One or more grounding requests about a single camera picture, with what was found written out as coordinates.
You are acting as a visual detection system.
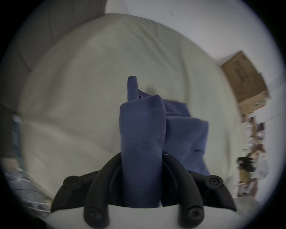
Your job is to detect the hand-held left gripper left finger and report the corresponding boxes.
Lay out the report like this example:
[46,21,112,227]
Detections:
[50,153,125,228]

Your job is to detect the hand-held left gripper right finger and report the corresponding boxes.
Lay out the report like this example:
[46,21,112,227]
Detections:
[161,152,237,229]

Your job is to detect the brown cardboard carton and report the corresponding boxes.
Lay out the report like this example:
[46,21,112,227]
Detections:
[220,50,271,112]

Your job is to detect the grey padded headboard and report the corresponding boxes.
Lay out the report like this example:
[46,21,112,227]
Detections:
[0,0,108,112]

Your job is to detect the dark blue shirt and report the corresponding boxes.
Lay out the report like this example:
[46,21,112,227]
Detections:
[119,76,211,208]

